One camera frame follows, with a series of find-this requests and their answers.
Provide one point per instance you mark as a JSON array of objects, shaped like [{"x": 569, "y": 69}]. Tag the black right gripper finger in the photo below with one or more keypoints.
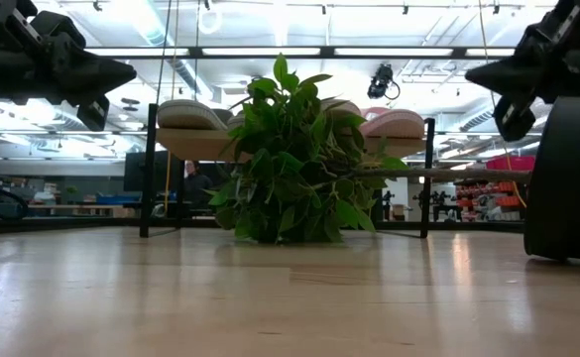
[
  {"x": 507, "y": 74},
  {"x": 515, "y": 119}
]

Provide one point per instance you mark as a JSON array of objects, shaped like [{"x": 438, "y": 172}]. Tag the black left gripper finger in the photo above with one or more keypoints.
[
  {"x": 101, "y": 77},
  {"x": 95, "y": 114}
]

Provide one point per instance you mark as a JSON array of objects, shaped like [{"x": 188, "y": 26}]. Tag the pink slide sandal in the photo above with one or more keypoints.
[
  {"x": 344, "y": 106},
  {"x": 396, "y": 124}
]

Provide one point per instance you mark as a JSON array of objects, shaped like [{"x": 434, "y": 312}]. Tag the red storage bin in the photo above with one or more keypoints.
[{"x": 510, "y": 163}]

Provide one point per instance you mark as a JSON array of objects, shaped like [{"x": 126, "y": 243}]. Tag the rack of orange bins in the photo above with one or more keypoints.
[{"x": 505, "y": 201}]

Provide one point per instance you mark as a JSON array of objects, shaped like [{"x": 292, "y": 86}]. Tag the blue storage bin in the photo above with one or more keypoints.
[{"x": 118, "y": 199}]

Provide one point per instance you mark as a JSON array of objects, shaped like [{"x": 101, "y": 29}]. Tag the person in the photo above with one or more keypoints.
[{"x": 197, "y": 186}]

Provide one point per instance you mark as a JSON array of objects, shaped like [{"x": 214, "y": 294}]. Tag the artificial green plant black pot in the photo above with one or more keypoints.
[{"x": 289, "y": 173}]

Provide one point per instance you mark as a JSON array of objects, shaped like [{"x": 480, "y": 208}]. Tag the silver ventilation duct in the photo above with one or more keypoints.
[{"x": 193, "y": 74}]

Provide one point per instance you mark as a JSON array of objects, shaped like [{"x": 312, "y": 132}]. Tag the wooden shelf with black frame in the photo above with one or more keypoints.
[{"x": 190, "y": 144}]

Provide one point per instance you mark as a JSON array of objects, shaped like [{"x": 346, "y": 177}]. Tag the black camera on frame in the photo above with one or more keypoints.
[{"x": 380, "y": 82}]

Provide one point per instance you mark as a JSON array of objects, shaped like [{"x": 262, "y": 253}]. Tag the black aluminium rig frame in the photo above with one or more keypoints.
[{"x": 326, "y": 51}]

